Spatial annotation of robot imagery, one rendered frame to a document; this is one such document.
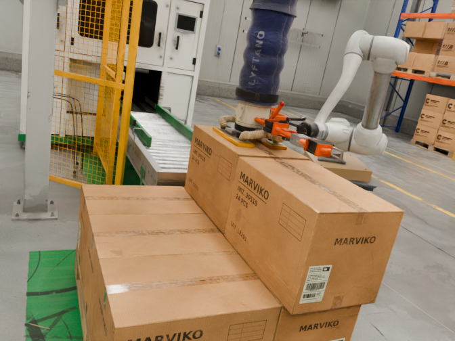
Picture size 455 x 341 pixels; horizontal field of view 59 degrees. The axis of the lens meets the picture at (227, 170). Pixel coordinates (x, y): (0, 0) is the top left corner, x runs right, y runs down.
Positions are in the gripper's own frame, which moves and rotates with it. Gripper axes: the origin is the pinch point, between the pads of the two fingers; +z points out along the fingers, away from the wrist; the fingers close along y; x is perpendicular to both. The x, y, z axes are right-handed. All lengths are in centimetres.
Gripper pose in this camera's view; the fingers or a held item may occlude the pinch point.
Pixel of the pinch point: (277, 128)
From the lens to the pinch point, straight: 193.5
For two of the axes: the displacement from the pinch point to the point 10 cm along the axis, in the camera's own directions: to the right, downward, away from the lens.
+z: -9.1, -0.3, -4.2
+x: -3.9, -3.3, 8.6
